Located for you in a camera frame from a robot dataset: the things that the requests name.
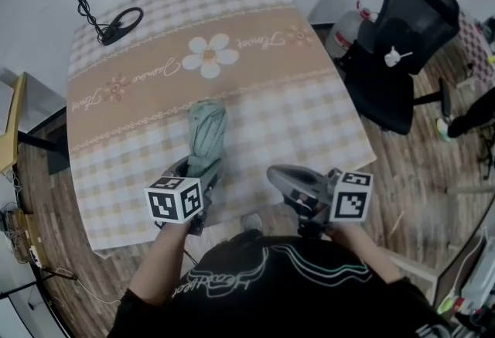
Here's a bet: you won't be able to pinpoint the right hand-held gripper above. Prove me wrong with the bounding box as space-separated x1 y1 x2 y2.
266 164 375 241

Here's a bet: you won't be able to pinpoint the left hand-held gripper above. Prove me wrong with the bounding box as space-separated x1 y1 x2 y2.
143 158 226 237

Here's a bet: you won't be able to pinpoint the green umbrella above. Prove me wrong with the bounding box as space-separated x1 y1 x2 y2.
186 97 230 199

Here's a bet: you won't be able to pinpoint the person's left forearm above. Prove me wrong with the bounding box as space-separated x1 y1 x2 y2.
128 219 203 307

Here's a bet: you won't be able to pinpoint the person's right forearm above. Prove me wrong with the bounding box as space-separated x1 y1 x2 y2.
327 221 404 284

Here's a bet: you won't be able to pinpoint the thin wooden stick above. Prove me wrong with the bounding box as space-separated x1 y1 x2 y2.
389 210 405 237

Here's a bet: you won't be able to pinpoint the person's grey shoe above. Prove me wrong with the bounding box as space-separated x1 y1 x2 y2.
241 213 265 233

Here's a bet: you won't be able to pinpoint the table with checkered floral tablecloth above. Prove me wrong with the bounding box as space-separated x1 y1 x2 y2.
66 0 378 258

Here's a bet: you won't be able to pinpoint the person's black printed t-shirt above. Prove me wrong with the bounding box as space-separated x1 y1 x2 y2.
107 233 454 338

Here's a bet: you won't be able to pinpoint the black mesh office chair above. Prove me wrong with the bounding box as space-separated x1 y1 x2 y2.
333 0 462 136

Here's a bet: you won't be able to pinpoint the black furniture base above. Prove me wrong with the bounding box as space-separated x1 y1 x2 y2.
16 105 71 176

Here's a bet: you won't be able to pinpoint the small white object on chair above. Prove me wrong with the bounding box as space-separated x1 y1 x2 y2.
384 45 415 68

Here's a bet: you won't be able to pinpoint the white desk with clutter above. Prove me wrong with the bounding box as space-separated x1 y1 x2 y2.
435 196 495 333

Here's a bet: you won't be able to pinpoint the clear water jug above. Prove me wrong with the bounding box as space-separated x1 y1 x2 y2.
324 0 382 61

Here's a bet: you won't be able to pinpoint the white power strip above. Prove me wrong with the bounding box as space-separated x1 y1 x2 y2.
28 244 44 268

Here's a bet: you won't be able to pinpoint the yellow wooden board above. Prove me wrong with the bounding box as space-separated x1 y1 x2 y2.
0 71 29 176

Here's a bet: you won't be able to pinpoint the pink checkered cloth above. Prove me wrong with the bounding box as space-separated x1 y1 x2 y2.
457 10 495 87

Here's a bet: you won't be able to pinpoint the black tangled cables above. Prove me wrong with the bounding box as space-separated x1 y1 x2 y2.
477 125 495 182

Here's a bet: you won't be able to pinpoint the white floor cable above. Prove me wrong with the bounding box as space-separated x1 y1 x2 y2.
39 265 122 306

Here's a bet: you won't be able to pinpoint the cardboard box with cables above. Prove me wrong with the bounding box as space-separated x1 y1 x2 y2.
2 207 50 268

